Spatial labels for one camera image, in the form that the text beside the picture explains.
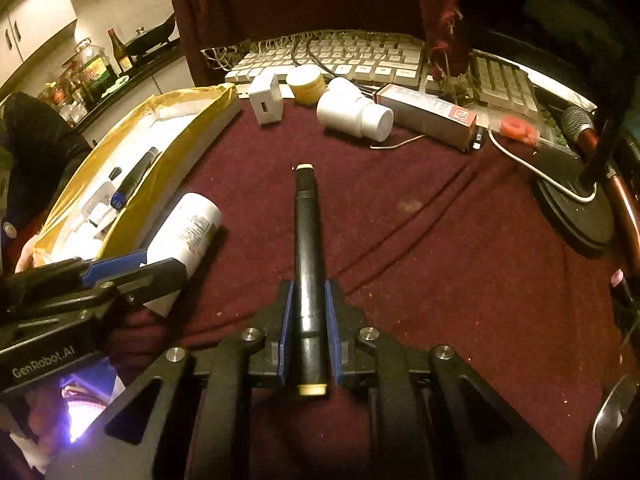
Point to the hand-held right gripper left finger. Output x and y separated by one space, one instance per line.
283 340

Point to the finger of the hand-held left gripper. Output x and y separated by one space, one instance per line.
112 266
150 275

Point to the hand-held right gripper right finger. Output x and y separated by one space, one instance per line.
334 335

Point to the white bottle with printed label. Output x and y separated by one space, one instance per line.
187 230

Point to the black marker pen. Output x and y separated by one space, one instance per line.
137 172

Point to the black pen with cork tips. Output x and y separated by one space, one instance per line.
306 240

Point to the yellow taped foam box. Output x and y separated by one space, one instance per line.
155 170

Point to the maroon tablecloth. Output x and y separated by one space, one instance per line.
425 260

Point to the dark cloth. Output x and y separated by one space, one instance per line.
40 150

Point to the cluster of small jars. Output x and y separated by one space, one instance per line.
62 95

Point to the green rag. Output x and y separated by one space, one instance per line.
117 82

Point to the large oil bottle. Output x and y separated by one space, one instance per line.
92 70

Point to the white kitchen base cabinet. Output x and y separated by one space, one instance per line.
165 75

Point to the white charger cube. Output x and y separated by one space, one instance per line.
265 97

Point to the dark sauce bottle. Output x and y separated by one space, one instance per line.
120 52

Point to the white bottle with wide cap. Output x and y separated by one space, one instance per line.
350 110

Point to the black wok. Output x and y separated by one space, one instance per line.
150 37

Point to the long box with red label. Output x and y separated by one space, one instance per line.
425 110

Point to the yellow jar with white lid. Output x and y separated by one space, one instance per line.
305 84

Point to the white keyboard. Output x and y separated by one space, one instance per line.
360 55

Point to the black flat device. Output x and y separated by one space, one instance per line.
615 425

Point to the red microphone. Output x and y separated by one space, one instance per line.
577 122

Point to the white wall cabinet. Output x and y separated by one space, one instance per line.
35 25

